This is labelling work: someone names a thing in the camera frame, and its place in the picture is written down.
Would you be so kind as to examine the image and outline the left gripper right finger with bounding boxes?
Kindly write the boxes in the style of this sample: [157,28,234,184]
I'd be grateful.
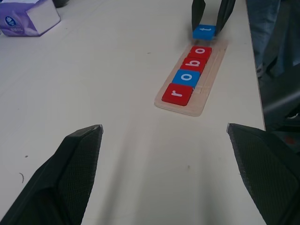
[225,122,300,225]

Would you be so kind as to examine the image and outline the red letter b block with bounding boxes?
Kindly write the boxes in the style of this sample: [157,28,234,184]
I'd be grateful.
[180,56,208,74]

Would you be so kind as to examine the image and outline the person's leg in jeans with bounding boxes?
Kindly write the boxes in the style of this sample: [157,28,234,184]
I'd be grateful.
[245,0,282,78]

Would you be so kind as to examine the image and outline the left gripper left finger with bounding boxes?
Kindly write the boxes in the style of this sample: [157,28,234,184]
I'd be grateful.
[0,124,104,225]

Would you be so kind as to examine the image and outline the blue letter t block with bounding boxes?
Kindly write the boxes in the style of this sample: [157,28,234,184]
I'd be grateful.
[192,24,217,41]

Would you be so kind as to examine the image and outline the wooden letter tray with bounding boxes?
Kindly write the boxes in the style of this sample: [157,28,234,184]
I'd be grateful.
[154,39,229,118]

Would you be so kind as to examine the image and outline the dark rounded shape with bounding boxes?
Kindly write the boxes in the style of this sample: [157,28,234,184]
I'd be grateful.
[262,90,300,155]

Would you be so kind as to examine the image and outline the blue letter o block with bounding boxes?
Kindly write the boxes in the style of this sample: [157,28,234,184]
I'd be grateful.
[171,69,202,89]

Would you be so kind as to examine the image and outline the red letter r block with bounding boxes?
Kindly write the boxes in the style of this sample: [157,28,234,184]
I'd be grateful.
[161,82,194,107]

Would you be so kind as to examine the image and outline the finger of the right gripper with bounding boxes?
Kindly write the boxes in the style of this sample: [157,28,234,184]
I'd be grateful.
[191,0,207,31]
[215,0,237,34]

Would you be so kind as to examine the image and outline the purple tissue box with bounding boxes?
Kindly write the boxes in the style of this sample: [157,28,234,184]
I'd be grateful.
[0,0,61,37]

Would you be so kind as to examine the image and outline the red letter o block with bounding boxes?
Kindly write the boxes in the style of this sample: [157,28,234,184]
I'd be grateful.
[187,45,213,60]

